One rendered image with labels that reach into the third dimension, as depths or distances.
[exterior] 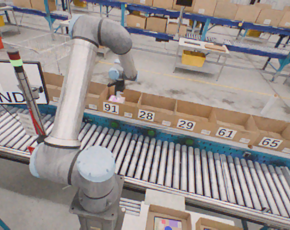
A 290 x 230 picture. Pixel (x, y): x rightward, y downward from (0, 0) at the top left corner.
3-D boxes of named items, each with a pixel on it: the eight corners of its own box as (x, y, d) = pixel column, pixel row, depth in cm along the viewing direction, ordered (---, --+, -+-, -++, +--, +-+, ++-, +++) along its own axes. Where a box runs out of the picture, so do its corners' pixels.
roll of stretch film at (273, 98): (265, 112, 384) (278, 93, 352) (266, 115, 375) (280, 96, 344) (259, 111, 385) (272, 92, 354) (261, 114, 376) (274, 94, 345)
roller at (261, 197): (262, 215, 135) (266, 213, 132) (244, 161, 176) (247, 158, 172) (269, 217, 135) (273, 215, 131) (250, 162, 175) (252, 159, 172)
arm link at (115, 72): (121, 70, 128) (125, 64, 138) (106, 67, 129) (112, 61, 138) (121, 82, 134) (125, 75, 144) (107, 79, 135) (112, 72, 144)
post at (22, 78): (45, 167, 149) (5, 70, 94) (48, 162, 152) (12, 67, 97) (58, 170, 148) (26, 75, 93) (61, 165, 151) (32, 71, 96)
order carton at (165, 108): (134, 120, 178) (136, 106, 167) (140, 104, 200) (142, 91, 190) (171, 127, 174) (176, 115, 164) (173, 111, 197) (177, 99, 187)
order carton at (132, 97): (98, 111, 181) (97, 98, 170) (109, 97, 204) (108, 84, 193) (134, 120, 178) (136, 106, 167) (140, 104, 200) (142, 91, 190)
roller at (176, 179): (171, 191, 141) (173, 188, 138) (174, 145, 181) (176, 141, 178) (177, 193, 140) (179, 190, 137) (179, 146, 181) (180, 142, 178)
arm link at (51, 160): (63, 191, 68) (104, 9, 71) (21, 182, 69) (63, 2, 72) (79, 178, 83) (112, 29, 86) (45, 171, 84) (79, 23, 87)
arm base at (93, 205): (113, 215, 79) (113, 206, 73) (72, 209, 79) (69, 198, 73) (122, 178, 94) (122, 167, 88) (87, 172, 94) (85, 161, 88)
